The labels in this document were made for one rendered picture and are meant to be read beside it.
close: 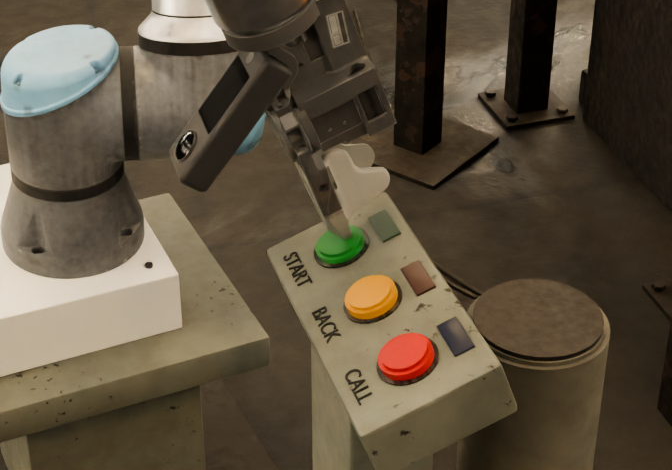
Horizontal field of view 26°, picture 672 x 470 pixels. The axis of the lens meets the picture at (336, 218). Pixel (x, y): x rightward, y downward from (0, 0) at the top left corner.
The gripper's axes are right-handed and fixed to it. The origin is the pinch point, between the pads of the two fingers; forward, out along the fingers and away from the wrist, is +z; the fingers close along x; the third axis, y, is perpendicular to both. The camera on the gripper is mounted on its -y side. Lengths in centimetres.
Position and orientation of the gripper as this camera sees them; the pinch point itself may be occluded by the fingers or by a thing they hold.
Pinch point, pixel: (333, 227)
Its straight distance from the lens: 113.6
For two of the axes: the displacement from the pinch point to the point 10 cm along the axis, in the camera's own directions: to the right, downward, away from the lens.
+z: 3.3, 7.3, 6.0
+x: -3.1, -5.2, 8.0
